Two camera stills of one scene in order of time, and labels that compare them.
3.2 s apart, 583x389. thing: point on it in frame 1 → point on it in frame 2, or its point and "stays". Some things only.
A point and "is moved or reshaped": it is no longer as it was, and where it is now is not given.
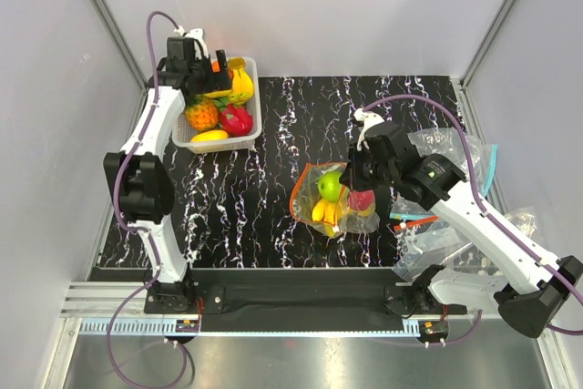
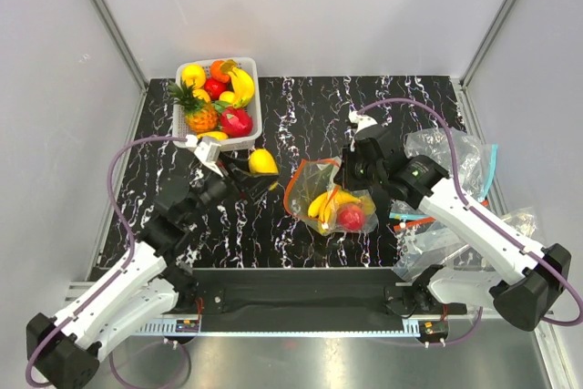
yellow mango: x=218 y=94 → x=261 y=161
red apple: x=361 y=199 → x=351 y=218
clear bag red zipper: x=424 y=244 stays
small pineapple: x=201 y=114 stays
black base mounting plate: x=350 y=291 stays
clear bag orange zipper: x=320 y=199 is moved or reshaped
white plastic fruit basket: x=181 y=131 stays
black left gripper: x=213 y=83 → x=238 y=180
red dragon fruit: x=236 y=121 stays
